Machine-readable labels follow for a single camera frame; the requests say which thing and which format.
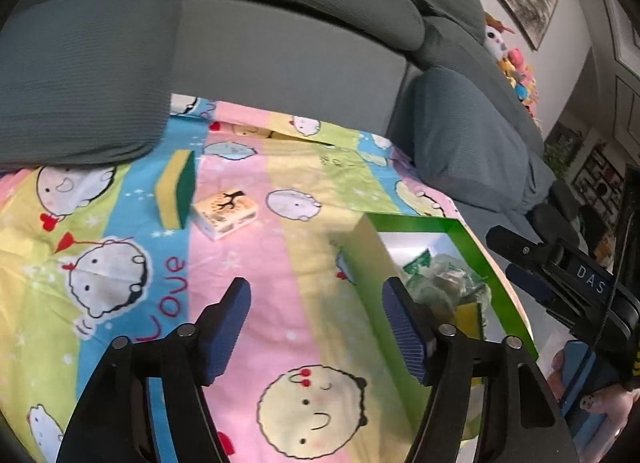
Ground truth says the small tan printed box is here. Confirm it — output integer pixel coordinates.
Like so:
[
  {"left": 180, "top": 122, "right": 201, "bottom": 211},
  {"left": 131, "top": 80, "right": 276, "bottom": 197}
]
[{"left": 192, "top": 190, "right": 258, "bottom": 242}]

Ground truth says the green potted plant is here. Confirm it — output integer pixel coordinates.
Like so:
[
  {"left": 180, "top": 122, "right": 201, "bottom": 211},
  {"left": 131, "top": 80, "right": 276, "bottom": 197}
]
[{"left": 542, "top": 123, "right": 583, "bottom": 179}]

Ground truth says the green cardboard box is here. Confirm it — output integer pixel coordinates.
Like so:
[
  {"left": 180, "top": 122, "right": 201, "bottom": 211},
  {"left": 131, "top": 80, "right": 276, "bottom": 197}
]
[{"left": 327, "top": 212, "right": 540, "bottom": 444}]

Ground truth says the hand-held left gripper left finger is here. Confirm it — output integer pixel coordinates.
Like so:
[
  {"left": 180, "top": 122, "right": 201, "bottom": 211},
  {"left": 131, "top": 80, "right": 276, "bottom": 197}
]
[{"left": 55, "top": 277, "right": 252, "bottom": 463}]

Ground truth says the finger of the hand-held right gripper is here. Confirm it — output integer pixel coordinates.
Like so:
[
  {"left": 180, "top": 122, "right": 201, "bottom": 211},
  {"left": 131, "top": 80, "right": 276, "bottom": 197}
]
[
  {"left": 505, "top": 262, "right": 577, "bottom": 330},
  {"left": 486, "top": 224, "right": 563, "bottom": 269}
]

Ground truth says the pile of plush toys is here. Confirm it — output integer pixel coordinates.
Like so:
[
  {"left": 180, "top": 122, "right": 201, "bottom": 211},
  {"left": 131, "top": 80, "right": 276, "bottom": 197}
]
[{"left": 482, "top": 13, "right": 543, "bottom": 119}]

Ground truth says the clear plastic bag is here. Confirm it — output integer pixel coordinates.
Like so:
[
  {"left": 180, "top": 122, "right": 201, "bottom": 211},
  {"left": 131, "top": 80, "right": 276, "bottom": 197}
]
[{"left": 400, "top": 248, "right": 493, "bottom": 314}]

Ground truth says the cartoon printed blanket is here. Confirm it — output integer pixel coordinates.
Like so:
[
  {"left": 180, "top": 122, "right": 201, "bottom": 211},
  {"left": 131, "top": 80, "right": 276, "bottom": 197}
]
[{"left": 0, "top": 93, "right": 538, "bottom": 463}]

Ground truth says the dark display shelf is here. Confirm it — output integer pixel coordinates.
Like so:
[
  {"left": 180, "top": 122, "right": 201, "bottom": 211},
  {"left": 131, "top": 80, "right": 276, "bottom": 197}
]
[{"left": 570, "top": 143, "right": 626, "bottom": 214}]

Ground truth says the dark round pillow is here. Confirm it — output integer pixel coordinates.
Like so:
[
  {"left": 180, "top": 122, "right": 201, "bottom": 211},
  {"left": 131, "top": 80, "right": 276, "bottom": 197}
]
[
  {"left": 530, "top": 203, "right": 581, "bottom": 246},
  {"left": 547, "top": 180, "right": 581, "bottom": 211}
]

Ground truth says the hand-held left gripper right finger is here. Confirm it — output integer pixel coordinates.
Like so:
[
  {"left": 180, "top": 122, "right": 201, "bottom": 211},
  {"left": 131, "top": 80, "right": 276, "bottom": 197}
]
[{"left": 381, "top": 277, "right": 576, "bottom": 463}]

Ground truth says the grey sofa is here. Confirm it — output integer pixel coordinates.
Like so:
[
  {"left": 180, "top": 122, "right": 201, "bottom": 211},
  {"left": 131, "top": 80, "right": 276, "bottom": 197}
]
[{"left": 0, "top": 0, "right": 586, "bottom": 244}]

